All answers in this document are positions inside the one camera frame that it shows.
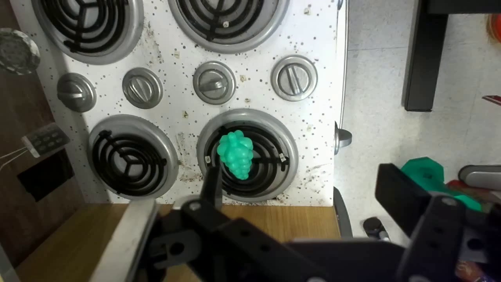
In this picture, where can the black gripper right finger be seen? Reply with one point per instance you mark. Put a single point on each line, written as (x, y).
(405, 197)

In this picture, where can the small black wall box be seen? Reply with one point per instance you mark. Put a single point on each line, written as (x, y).
(45, 175)

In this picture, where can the green plastic object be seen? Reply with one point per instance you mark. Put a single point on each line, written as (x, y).
(423, 171)

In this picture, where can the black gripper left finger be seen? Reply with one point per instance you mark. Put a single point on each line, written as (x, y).
(209, 240)

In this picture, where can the hanging silver toy utensil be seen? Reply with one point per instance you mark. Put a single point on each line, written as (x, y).
(16, 51)

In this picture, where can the toy stove top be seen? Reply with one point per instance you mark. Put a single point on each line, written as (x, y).
(173, 120)

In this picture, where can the black coil stove burner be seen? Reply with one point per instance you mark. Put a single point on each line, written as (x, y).
(272, 162)
(131, 159)
(229, 21)
(88, 26)

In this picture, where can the green toy grape bunch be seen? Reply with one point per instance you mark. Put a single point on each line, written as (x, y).
(236, 154)

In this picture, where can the silver oven front knob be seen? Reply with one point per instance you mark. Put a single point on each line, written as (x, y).
(344, 139)

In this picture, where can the grey stove dial knob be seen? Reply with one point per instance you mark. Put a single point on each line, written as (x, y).
(295, 77)
(215, 82)
(76, 93)
(142, 88)

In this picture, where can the small grey keypad device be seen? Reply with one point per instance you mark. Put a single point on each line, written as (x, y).
(46, 140)

